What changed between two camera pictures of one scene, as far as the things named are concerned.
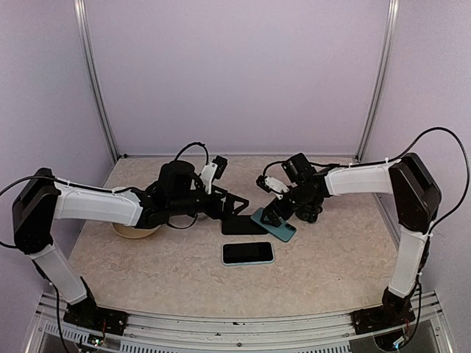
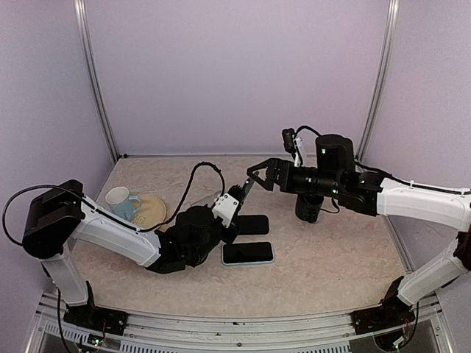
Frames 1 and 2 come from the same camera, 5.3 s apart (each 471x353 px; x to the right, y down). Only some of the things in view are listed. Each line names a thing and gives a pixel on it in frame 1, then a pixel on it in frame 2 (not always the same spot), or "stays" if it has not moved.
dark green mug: x=308 y=212 stays
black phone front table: x=241 y=252 stays
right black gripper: x=285 y=212 -> x=274 y=165
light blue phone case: x=247 y=253 stays
